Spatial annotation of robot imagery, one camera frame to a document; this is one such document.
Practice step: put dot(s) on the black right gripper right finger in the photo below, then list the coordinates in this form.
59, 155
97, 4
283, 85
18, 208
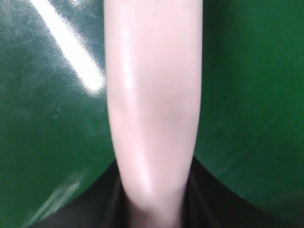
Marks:
209, 204

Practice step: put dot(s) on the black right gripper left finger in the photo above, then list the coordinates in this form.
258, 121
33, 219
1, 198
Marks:
102, 205

